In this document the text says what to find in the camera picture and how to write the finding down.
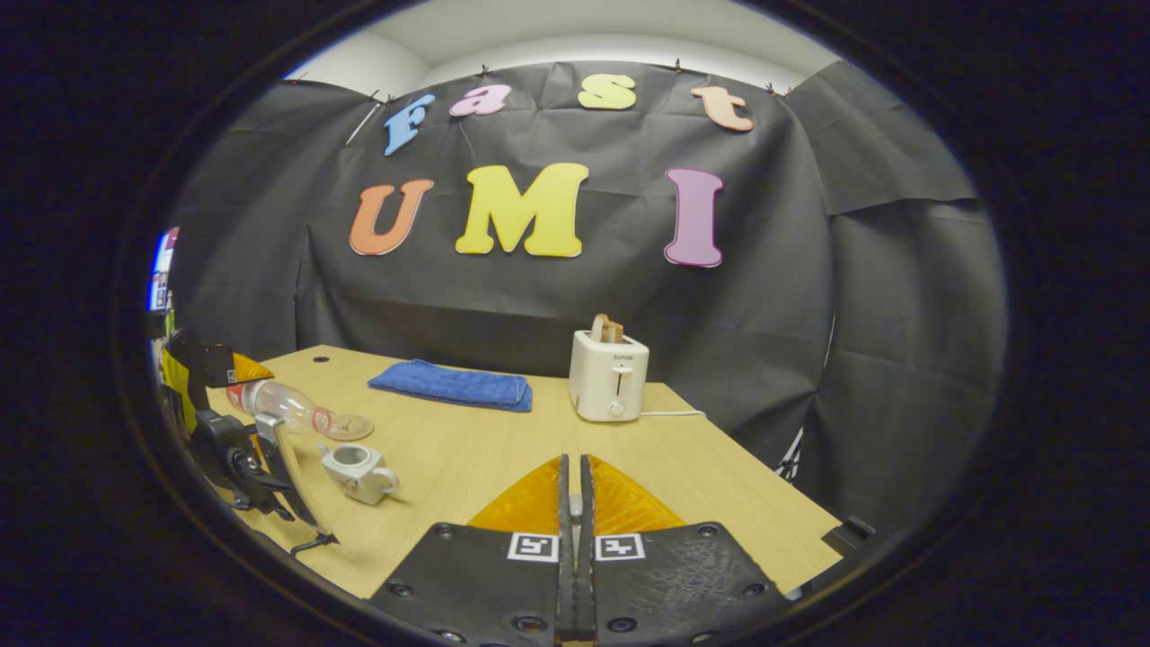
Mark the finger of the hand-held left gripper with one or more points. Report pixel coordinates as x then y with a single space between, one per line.
216 367
289 476

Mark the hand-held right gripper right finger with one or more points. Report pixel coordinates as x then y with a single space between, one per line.
674 584

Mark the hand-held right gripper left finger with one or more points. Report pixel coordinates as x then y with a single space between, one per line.
485 584

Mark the white ceramic teacup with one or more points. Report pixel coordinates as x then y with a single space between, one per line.
355 476

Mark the clear plastic water bottle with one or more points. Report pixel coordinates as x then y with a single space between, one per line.
278 403

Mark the round coaster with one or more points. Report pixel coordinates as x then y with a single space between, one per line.
355 428

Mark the computer monitor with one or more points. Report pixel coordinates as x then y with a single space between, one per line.
163 270

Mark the blue folded towel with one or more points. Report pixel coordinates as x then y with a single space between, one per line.
449 385

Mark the white toaster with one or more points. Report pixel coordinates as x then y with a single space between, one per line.
606 377

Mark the bread slice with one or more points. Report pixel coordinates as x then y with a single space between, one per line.
606 328

